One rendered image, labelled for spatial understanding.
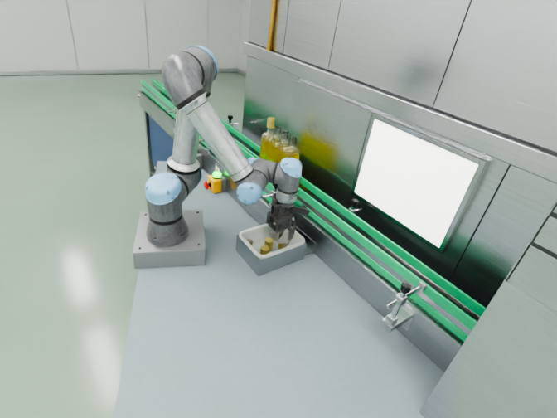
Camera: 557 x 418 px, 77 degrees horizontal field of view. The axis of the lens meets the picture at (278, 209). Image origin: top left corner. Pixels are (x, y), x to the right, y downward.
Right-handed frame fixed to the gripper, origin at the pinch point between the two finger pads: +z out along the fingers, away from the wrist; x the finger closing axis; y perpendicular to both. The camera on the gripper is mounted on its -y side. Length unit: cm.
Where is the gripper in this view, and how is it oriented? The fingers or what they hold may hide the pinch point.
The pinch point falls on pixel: (283, 240)
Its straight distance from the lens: 139.2
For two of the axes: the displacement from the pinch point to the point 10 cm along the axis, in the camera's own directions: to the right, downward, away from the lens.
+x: 5.8, 5.0, -6.4
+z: -1.3, 8.3, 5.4
